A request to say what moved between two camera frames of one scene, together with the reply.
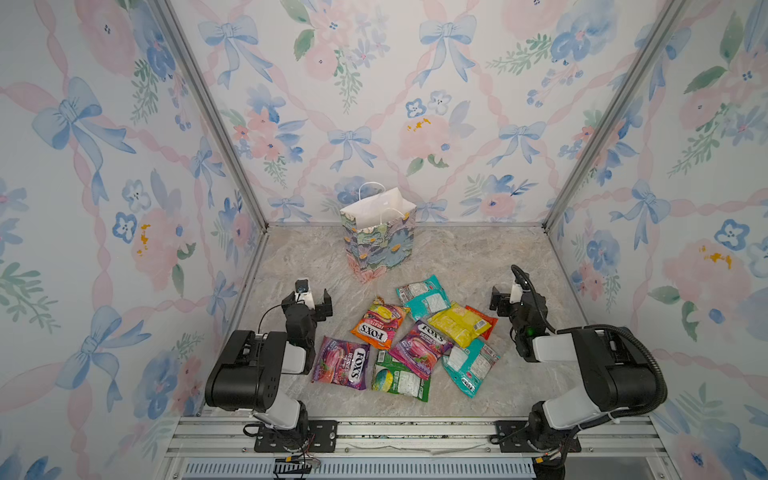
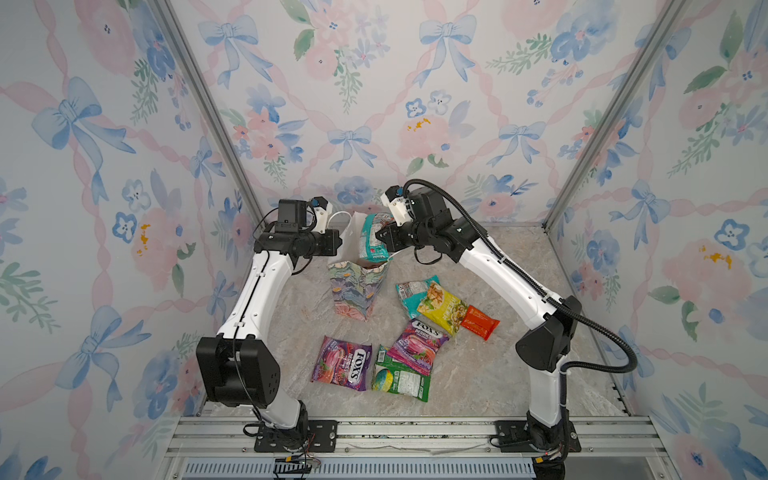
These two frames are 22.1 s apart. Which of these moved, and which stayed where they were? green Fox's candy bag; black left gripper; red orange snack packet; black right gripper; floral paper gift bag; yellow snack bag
Moved: black right gripper; yellow snack bag; black left gripper; floral paper gift bag
Stayed: green Fox's candy bag; red orange snack packet
